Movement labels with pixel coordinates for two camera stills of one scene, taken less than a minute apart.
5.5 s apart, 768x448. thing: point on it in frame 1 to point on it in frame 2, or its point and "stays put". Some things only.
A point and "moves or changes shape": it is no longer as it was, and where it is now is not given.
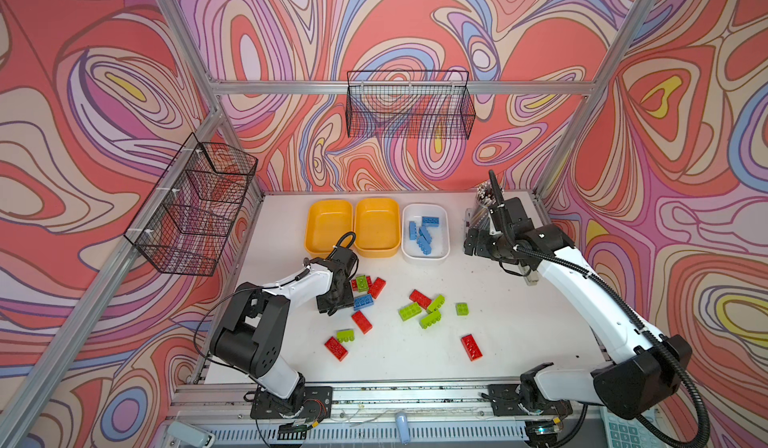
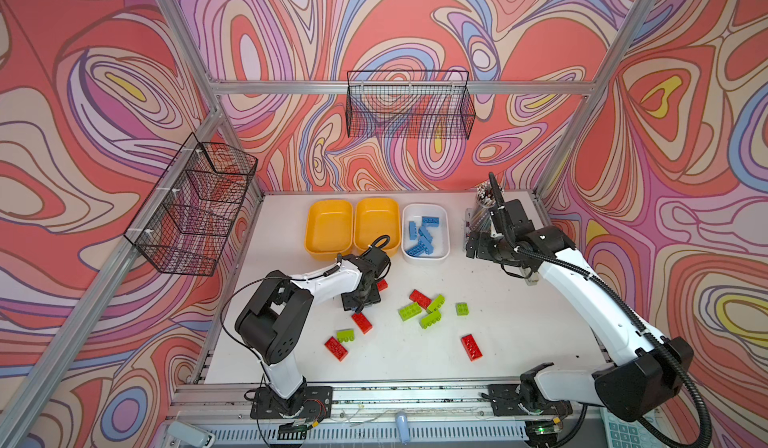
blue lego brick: (424, 245) stays put
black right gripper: (480, 249) stays put
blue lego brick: (362, 301) moves or changes shape
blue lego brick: (424, 238) stays put
